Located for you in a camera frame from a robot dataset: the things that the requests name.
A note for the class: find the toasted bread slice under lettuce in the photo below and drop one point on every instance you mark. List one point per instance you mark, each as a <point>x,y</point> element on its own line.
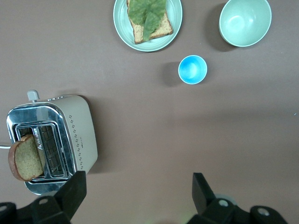
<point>164,26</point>

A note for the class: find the brown table cloth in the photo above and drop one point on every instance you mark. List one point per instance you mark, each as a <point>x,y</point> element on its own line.
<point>144,130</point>

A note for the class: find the pale green plate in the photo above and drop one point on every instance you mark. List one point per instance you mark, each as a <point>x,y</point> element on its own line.
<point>121,23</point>

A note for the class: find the beige and chrome toaster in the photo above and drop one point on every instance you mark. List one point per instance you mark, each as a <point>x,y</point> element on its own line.
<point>81,130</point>

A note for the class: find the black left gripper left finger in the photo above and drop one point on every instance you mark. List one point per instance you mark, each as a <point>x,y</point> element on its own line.
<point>70,193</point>

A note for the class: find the blue plastic cup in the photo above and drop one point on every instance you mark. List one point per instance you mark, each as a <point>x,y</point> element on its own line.
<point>192,68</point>

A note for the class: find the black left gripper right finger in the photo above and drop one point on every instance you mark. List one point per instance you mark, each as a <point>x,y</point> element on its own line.
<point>203,193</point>

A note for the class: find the brown bread slice in toaster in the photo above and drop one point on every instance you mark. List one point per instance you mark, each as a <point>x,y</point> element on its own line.
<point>26,158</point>

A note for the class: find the green lettuce leaf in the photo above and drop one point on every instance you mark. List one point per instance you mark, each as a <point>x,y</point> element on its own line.
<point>144,9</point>

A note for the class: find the pale green bowl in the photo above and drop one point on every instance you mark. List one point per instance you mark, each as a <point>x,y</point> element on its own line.
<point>245,21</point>

